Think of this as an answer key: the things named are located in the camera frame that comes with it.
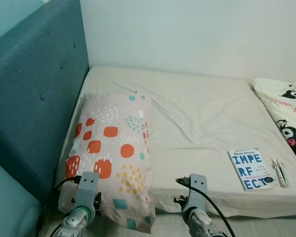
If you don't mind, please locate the pink pillow with orange spots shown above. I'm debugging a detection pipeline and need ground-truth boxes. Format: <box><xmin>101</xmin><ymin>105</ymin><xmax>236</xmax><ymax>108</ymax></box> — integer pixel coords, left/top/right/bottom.
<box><xmin>58</xmin><ymin>93</ymin><xmax>156</xmax><ymax>234</ymax></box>

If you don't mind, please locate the white book with blue letters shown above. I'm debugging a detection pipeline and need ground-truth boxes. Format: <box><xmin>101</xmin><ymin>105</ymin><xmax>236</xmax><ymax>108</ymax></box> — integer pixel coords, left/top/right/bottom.
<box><xmin>227</xmin><ymin>147</ymin><xmax>279</xmax><ymax>191</ymax></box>

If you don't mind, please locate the cream cartoon print blanket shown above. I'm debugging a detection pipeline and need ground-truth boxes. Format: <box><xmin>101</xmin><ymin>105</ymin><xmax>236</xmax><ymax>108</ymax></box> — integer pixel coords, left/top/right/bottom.
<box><xmin>252</xmin><ymin>78</ymin><xmax>296</xmax><ymax>168</ymax></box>

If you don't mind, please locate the bed with cream sheet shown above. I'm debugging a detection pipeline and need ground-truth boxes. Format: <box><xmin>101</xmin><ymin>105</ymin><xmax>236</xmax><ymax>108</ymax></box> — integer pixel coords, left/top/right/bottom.
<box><xmin>57</xmin><ymin>67</ymin><xmax>296</xmax><ymax>218</ymax></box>

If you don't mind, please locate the teal upholstered headboard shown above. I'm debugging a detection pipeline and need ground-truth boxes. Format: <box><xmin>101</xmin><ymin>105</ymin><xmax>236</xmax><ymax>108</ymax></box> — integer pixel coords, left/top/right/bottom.
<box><xmin>0</xmin><ymin>0</ymin><xmax>90</xmax><ymax>203</ymax></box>

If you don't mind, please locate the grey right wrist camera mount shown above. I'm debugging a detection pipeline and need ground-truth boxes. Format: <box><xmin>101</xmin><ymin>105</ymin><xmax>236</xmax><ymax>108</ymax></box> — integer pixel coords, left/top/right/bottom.
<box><xmin>185</xmin><ymin>174</ymin><xmax>208</xmax><ymax>210</ymax></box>

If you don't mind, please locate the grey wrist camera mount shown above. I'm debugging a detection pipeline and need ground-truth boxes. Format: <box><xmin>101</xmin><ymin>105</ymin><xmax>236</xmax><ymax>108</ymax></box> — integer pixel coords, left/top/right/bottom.
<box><xmin>74</xmin><ymin>171</ymin><xmax>100</xmax><ymax>210</ymax></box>
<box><xmin>185</xmin><ymin>174</ymin><xmax>208</xmax><ymax>210</ymax></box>

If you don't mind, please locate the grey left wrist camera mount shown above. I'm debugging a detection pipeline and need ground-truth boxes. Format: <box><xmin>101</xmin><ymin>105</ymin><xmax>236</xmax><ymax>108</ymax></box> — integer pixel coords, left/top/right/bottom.
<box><xmin>74</xmin><ymin>171</ymin><xmax>100</xmax><ymax>210</ymax></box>

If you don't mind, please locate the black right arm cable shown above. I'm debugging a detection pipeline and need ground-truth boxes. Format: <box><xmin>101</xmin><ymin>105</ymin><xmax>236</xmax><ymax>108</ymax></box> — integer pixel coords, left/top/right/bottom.
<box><xmin>176</xmin><ymin>177</ymin><xmax>237</xmax><ymax>237</ymax></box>

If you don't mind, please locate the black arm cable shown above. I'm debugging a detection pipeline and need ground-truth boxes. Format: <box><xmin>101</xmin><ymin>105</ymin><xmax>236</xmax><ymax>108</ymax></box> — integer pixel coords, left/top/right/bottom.
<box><xmin>176</xmin><ymin>177</ymin><xmax>237</xmax><ymax>237</ymax></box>
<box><xmin>36</xmin><ymin>177</ymin><xmax>84</xmax><ymax>237</ymax></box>

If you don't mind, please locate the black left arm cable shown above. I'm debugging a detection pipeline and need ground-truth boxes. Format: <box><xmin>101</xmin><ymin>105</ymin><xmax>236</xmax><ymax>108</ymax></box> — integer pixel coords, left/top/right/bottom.
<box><xmin>36</xmin><ymin>177</ymin><xmax>84</xmax><ymax>237</ymax></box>

